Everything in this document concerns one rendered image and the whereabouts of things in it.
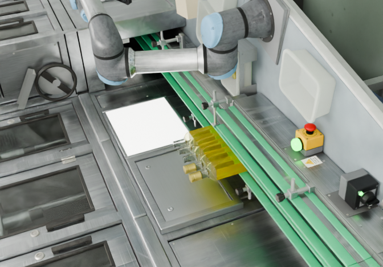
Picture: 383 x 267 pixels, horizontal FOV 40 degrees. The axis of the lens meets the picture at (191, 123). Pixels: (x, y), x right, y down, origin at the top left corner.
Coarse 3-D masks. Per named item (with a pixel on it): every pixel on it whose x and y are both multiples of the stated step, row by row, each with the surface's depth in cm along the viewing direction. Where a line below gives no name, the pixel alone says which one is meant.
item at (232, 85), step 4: (236, 72) 215; (236, 76) 216; (224, 80) 233; (228, 80) 233; (232, 80) 232; (236, 80) 217; (224, 84) 231; (228, 84) 230; (232, 84) 230; (236, 84) 229; (228, 88) 228; (232, 88) 227; (236, 88) 227; (232, 92) 225; (236, 92) 224
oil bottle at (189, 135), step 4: (200, 128) 221; (204, 128) 221; (208, 128) 221; (212, 128) 221; (188, 132) 219; (192, 132) 219; (196, 132) 219; (200, 132) 219; (204, 132) 219; (208, 132) 218; (212, 132) 219; (184, 136) 219; (188, 136) 217; (192, 136) 217; (196, 136) 217; (188, 140) 216; (188, 144) 217
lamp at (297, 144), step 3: (297, 138) 181; (300, 138) 180; (291, 141) 182; (294, 141) 180; (297, 141) 179; (300, 141) 179; (291, 144) 181; (294, 144) 180; (297, 144) 179; (300, 144) 179; (303, 144) 180; (294, 147) 180; (297, 147) 179; (300, 147) 180; (303, 147) 180; (297, 150) 180
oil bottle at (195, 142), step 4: (216, 132) 218; (200, 136) 216; (204, 136) 216; (208, 136) 216; (212, 136) 215; (216, 136) 215; (220, 136) 215; (192, 140) 214; (196, 140) 214; (200, 140) 214; (204, 140) 214; (208, 140) 213; (212, 140) 213; (216, 140) 214; (192, 144) 212; (196, 144) 212; (200, 144) 212; (192, 148) 212; (192, 152) 213
